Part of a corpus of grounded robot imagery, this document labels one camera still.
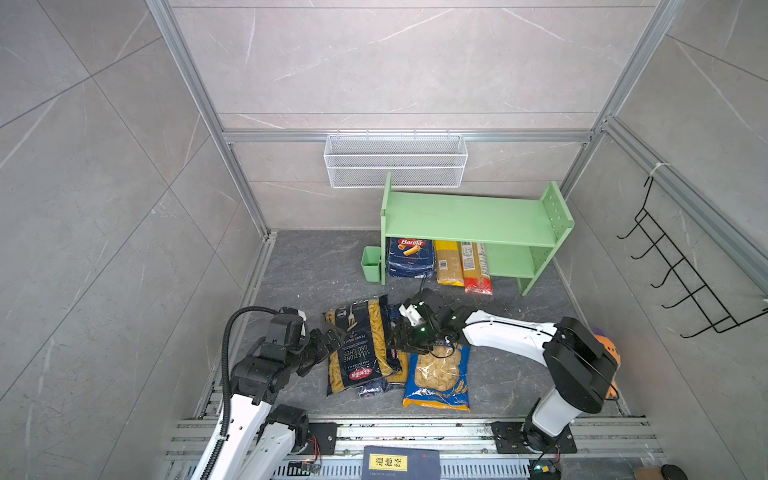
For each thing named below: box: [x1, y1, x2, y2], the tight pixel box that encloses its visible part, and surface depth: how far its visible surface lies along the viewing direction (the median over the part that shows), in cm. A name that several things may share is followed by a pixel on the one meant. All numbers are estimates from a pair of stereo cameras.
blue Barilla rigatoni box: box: [386, 237, 436, 279], surface depth 91 cm
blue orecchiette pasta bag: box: [403, 342, 471, 412], surface depth 81 cm
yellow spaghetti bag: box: [434, 240, 465, 287], surface depth 92 cm
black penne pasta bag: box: [324, 295, 403, 397], surface depth 83 cm
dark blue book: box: [361, 445, 441, 480], surface depth 70 cm
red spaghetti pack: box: [461, 241, 493, 296], surface depth 92 cm
